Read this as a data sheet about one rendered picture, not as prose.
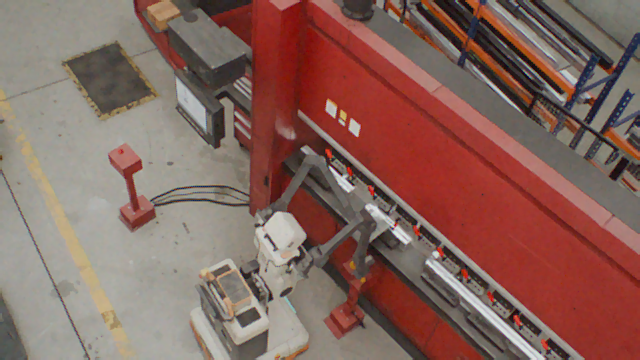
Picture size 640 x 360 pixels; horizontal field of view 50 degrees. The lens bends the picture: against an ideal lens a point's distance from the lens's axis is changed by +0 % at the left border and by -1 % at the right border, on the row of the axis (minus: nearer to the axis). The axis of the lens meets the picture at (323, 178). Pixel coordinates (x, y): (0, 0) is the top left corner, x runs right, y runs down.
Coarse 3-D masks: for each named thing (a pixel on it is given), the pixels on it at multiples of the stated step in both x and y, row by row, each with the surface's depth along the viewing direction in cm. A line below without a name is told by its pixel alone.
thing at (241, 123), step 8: (248, 72) 533; (240, 80) 539; (248, 80) 529; (240, 88) 544; (248, 88) 535; (248, 96) 540; (240, 112) 570; (240, 120) 578; (248, 120) 567; (240, 128) 582; (248, 128) 574; (240, 136) 595; (248, 136) 578; (240, 144) 608; (248, 144) 591
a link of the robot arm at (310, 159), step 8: (304, 160) 419; (312, 160) 417; (320, 160) 417; (304, 168) 419; (296, 176) 420; (304, 176) 421; (296, 184) 422; (288, 192) 423; (288, 200) 424; (280, 208) 423
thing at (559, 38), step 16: (496, 0) 545; (512, 0) 542; (528, 0) 548; (496, 16) 537; (512, 16) 532; (528, 16) 532; (544, 16) 537; (560, 16) 533; (528, 32) 520; (544, 32) 523; (560, 32) 526; (576, 32) 525; (544, 48) 511; (560, 48) 516; (576, 48) 514; (592, 48) 515; (576, 64) 508; (608, 64) 508
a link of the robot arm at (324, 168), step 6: (324, 168) 417; (324, 174) 421; (330, 174) 421; (330, 180) 422; (336, 180) 424; (330, 186) 424; (336, 186) 424; (336, 192) 425; (342, 192) 425; (342, 198) 426; (342, 204) 427; (348, 204) 427; (348, 210) 428; (354, 210) 428
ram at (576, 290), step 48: (336, 48) 396; (336, 96) 421; (384, 96) 385; (384, 144) 410; (432, 144) 375; (432, 192) 398; (480, 192) 366; (480, 240) 388; (528, 240) 357; (576, 240) 330; (528, 288) 378; (576, 288) 348; (624, 288) 323; (576, 336) 368; (624, 336) 340
